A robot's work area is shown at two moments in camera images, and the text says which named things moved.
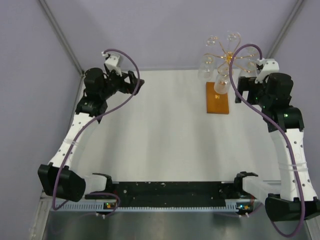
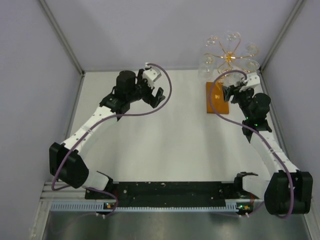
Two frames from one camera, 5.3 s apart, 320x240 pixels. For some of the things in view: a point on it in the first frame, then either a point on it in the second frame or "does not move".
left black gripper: (126, 87) to (152, 101)
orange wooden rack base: (216, 103) does not move
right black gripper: (246, 84) to (232, 90)
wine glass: (222, 83) to (233, 79)
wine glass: (211, 40) does not move
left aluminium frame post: (61, 33) does not move
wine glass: (206, 71) does not move
